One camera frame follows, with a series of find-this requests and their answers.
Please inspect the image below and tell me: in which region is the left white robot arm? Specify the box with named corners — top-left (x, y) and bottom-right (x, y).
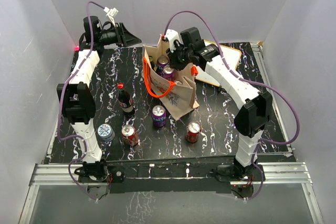
top-left (57, 16), bottom-right (141, 163)

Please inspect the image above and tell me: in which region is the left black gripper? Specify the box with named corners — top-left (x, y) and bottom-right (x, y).
top-left (99, 23), bottom-right (142, 48)

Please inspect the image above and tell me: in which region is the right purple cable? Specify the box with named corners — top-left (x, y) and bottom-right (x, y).
top-left (163, 10), bottom-right (300, 201)

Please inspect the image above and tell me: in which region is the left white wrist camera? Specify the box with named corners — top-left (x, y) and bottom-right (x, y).
top-left (103, 7), bottom-right (119, 26)

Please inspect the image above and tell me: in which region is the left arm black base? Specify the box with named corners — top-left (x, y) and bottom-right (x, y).
top-left (74, 160), bottom-right (125, 184)

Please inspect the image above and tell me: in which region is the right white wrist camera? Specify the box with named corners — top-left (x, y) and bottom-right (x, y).
top-left (163, 29), bottom-right (181, 52)

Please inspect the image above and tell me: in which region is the cola glass bottle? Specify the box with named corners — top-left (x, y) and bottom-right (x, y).
top-left (117, 82), bottom-right (135, 116)

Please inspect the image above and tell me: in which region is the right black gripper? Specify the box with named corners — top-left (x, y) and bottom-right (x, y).
top-left (166, 42), bottom-right (193, 72)

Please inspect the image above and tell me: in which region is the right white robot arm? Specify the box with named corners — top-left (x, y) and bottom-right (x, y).
top-left (163, 27), bottom-right (272, 180)

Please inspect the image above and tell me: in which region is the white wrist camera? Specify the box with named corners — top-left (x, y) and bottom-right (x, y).
top-left (163, 29), bottom-right (181, 52)
top-left (103, 7), bottom-right (119, 26)

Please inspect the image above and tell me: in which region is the blue white tin can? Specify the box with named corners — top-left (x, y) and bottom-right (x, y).
top-left (97, 124), bottom-right (115, 142)

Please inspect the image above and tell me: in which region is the small whiteboard wooden frame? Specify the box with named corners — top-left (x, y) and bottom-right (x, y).
top-left (195, 45), bottom-right (242, 87)

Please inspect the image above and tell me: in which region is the aluminium frame rail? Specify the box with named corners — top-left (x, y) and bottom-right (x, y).
top-left (19, 162), bottom-right (324, 223)

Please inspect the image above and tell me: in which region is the beige canvas tote bag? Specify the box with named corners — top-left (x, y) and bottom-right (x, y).
top-left (142, 39), bottom-right (199, 120)

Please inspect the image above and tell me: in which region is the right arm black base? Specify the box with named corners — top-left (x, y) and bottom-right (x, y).
top-left (211, 163), bottom-right (266, 187)

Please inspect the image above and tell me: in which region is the green glass bottle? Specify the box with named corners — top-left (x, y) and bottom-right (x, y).
top-left (148, 56), bottom-right (157, 71)

